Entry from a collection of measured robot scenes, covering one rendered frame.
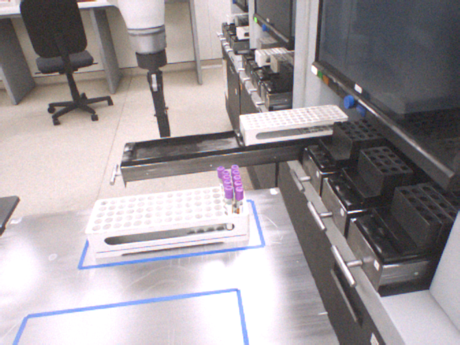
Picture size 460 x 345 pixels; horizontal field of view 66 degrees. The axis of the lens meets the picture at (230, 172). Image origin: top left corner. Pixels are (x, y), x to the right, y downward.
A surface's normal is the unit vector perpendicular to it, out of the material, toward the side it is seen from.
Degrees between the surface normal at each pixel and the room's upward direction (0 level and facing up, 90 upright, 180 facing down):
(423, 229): 90
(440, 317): 0
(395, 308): 0
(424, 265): 90
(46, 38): 98
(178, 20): 90
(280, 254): 0
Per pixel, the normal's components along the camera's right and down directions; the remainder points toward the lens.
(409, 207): -0.99, 0.12
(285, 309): -0.06, -0.84
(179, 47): 0.14, 0.54
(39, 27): 0.47, 0.57
